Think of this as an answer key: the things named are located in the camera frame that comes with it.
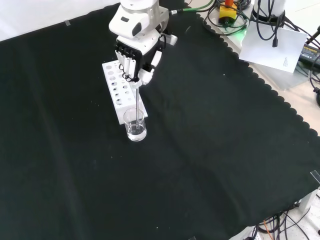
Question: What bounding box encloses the yellow stop button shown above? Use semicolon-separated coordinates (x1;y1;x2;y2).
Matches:
218;0;238;26

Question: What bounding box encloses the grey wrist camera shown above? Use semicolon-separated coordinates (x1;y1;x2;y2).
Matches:
159;33;179;47

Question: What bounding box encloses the white test tube rack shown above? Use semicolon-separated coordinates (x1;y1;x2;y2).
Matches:
101;60;149;125

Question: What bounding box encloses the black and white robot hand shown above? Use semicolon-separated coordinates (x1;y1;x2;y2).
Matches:
113;29;167;89

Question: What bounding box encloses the clear glass rod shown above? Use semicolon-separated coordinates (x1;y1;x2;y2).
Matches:
135;85;140;126

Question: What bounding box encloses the white cylindrical stand base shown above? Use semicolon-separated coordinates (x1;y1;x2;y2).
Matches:
250;0;286;24

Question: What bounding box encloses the clear glass beaker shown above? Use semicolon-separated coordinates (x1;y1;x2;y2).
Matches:
122;107;148;143

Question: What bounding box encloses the black floor cable bundle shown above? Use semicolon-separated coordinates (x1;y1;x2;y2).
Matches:
255;206;320;240

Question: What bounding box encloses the black looped cable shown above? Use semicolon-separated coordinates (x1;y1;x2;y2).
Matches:
203;0;251;33

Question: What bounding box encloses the pale board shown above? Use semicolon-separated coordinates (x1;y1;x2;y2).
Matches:
202;4;320;91

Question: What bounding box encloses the white paper sheet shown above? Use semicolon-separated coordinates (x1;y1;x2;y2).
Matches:
239;26;309;74

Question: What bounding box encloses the black power adapter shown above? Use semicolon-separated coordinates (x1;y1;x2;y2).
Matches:
298;41;320;64

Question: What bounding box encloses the clear tape piece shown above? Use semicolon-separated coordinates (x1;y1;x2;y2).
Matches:
309;169;320;184

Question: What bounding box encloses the black bench cloth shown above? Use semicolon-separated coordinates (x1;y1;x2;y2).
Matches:
0;0;320;240

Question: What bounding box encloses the orange cable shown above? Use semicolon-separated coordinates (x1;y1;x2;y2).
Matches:
258;219;276;235

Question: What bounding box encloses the black cable with plug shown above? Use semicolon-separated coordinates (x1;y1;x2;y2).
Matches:
254;9;286;48

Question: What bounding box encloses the green cable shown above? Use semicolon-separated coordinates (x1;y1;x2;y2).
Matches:
168;0;215;14

